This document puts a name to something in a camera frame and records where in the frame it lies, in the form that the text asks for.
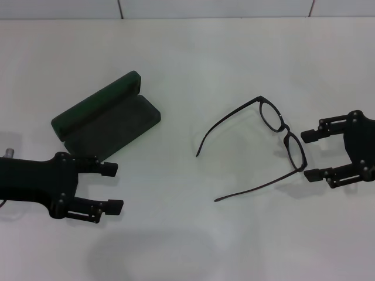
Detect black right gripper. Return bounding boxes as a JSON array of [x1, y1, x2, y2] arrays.
[[301, 109, 375, 189]]

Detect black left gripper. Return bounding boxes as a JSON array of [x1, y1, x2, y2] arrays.
[[0, 151, 124, 225]]

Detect black glasses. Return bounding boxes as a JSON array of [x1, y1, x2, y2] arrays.
[[195, 95, 308, 203]]

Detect green glasses case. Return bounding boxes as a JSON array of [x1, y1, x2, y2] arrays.
[[50, 70, 162, 158]]

